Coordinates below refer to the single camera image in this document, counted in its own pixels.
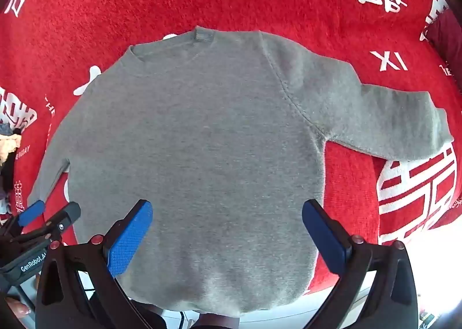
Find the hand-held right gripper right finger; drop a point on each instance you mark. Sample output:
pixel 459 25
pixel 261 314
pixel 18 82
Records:
pixel 324 238

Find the dark red pillow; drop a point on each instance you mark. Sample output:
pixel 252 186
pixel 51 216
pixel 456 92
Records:
pixel 445 40

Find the grey sweater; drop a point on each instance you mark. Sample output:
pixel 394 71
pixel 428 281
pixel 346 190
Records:
pixel 202 155

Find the person's left hand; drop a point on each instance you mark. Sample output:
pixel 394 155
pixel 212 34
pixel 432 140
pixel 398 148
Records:
pixel 18 308

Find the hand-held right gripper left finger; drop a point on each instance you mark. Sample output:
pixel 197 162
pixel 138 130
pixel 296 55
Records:
pixel 130 238

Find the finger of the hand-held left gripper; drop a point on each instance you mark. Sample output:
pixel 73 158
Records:
pixel 31 211
pixel 65 219

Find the cream cloth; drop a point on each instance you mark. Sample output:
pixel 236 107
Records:
pixel 9 146

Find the black cloth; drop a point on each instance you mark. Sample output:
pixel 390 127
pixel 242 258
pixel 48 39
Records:
pixel 6 181

